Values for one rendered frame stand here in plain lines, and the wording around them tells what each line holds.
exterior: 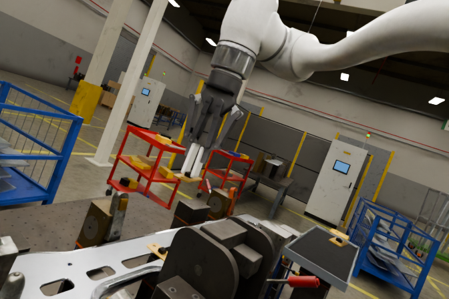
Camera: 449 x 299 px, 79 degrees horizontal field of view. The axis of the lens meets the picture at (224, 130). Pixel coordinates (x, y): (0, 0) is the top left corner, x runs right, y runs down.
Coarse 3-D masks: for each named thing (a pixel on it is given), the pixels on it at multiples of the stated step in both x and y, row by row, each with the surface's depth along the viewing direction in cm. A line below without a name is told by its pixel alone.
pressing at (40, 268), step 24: (240, 216) 124; (120, 240) 69; (144, 240) 73; (168, 240) 78; (24, 264) 49; (48, 264) 51; (72, 264) 54; (96, 264) 56; (120, 264) 59; (144, 264) 63; (24, 288) 44; (96, 288) 50
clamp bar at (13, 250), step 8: (0, 240) 22; (8, 240) 22; (0, 248) 21; (8, 248) 22; (16, 248) 22; (0, 256) 21; (8, 256) 21; (16, 256) 22; (0, 264) 21; (8, 264) 22; (0, 272) 21; (8, 272) 22; (0, 280) 22; (0, 288) 22
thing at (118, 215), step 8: (120, 192) 71; (112, 200) 71; (120, 200) 70; (112, 208) 70; (120, 208) 70; (112, 216) 70; (120, 216) 71; (112, 224) 69; (120, 224) 72; (112, 232) 70; (120, 232) 72; (112, 240) 70
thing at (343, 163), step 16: (336, 144) 654; (336, 160) 647; (352, 160) 637; (320, 176) 658; (336, 176) 646; (352, 176) 633; (320, 192) 654; (336, 192) 642; (320, 208) 650; (336, 208) 638; (336, 224) 635
